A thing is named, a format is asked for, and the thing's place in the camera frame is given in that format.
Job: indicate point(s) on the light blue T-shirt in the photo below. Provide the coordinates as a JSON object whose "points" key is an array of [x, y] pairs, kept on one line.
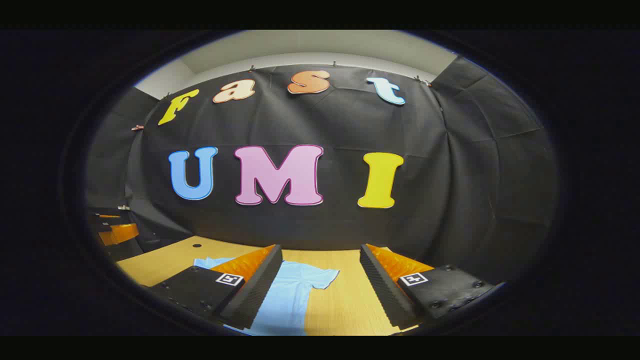
{"points": [[295, 300]]}

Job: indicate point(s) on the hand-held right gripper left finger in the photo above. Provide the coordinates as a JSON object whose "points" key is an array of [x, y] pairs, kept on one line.
{"points": [[255, 292]]}

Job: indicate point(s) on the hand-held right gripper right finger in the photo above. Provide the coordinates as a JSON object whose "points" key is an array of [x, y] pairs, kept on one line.
{"points": [[385, 290]]}

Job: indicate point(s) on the black backdrop cloth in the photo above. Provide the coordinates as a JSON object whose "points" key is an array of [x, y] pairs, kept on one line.
{"points": [[350, 125]]}

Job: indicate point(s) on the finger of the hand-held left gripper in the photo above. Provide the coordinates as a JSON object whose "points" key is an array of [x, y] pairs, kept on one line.
{"points": [[119, 234], [105, 220]]}

